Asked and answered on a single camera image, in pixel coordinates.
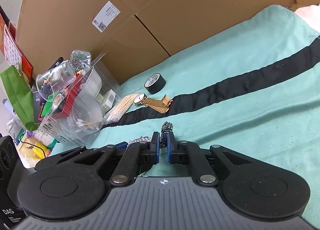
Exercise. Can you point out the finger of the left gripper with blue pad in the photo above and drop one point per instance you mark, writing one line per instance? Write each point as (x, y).
(122, 145)

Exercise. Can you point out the green paper bag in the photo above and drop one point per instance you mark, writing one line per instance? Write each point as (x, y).
(20, 97)

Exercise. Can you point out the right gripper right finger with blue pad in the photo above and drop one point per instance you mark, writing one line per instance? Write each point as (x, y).
(196, 160)

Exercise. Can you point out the red wall calendar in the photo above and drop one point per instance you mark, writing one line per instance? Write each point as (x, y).
(11, 51)

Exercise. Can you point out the large brown cardboard box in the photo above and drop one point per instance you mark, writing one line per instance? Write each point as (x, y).
(145, 33)

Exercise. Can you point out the white shipping label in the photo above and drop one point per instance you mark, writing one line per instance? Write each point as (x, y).
(105, 16)

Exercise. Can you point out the clear plastic storage bin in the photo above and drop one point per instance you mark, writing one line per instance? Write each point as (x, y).
(99, 92)

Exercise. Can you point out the black small box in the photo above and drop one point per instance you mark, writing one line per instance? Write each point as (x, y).
(38, 103)

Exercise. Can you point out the clear plastic cup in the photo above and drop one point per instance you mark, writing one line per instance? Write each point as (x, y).
(54, 81)

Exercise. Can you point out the red tape roll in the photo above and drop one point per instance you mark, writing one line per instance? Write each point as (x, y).
(57, 101)

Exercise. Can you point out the bag of wooden sticks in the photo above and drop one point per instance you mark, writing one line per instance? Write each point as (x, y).
(115, 114)

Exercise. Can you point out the green box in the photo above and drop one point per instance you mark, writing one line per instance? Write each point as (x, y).
(48, 108)

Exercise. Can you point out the black permanent marker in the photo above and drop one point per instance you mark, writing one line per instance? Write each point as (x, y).
(56, 63)

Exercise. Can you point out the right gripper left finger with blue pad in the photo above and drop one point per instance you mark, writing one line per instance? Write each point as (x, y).
(138, 158)

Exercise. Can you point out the teal cloth with black stripe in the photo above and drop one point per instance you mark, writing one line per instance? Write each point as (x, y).
(253, 88)

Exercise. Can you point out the pink white towel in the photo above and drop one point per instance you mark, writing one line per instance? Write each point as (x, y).
(310, 15)

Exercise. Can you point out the yellow mug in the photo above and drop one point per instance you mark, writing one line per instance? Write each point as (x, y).
(40, 151)

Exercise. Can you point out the black tape roll white core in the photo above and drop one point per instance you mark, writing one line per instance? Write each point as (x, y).
(155, 83)

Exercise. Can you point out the gold mesh band watch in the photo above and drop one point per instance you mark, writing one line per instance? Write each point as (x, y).
(161, 106)

